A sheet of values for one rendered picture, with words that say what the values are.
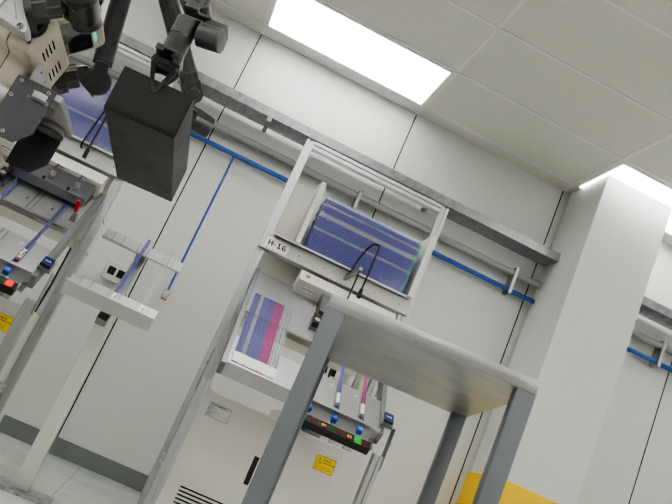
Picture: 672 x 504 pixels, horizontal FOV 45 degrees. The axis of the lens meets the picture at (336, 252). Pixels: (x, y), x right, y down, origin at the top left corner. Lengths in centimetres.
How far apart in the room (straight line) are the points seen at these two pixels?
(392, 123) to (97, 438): 281
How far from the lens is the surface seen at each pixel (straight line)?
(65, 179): 367
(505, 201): 581
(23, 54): 217
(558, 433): 519
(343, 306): 162
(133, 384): 509
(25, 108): 211
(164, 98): 193
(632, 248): 559
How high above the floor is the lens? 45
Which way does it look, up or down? 15 degrees up
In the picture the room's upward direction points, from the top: 24 degrees clockwise
